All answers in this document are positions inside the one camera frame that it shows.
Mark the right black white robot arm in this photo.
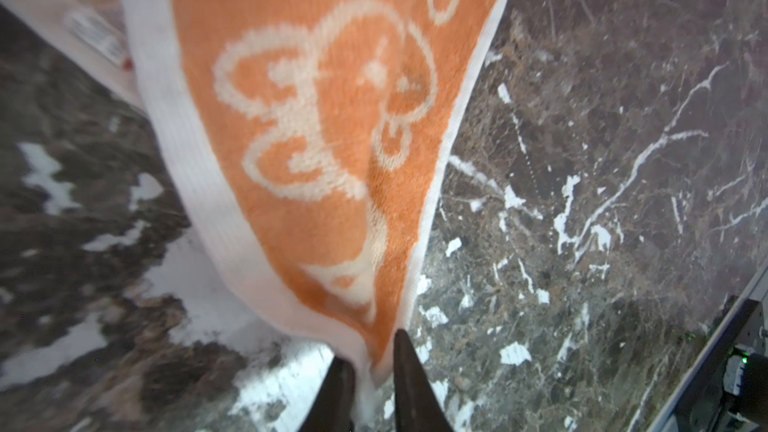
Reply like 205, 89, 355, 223
722, 347, 767, 431

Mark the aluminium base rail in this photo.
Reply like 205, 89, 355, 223
647, 263, 767, 431

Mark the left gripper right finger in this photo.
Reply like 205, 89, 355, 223
393, 329, 453, 432

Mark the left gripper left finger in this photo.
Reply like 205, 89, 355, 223
298, 356, 356, 432

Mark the orange patterned towel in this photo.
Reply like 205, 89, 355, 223
1, 0, 506, 385

